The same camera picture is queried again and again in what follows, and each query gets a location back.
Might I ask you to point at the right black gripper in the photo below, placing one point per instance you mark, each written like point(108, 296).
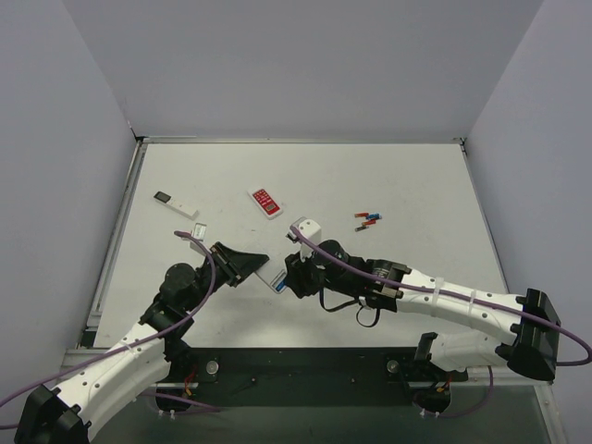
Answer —
point(299, 276)

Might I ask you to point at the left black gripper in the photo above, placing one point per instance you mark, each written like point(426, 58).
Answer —
point(227, 265)

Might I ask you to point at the white grey-faced remote control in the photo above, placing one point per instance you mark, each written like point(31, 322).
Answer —
point(272, 273)

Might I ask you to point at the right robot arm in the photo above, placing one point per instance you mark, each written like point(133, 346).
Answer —
point(518, 331)

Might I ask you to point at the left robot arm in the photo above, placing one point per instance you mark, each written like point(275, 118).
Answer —
point(76, 409)

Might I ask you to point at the red remote control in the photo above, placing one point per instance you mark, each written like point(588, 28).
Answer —
point(265, 202)

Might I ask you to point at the slim white remote control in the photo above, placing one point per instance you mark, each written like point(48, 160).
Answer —
point(175, 205)

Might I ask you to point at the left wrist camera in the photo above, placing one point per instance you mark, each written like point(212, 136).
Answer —
point(198, 233)

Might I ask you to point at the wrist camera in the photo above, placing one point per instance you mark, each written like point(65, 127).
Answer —
point(198, 233)
point(305, 228)

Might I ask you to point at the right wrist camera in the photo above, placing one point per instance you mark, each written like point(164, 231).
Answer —
point(305, 228)

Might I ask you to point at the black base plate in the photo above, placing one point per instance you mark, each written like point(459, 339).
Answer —
point(298, 377)

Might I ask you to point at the aluminium front rail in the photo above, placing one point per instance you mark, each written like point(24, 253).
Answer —
point(502, 374)

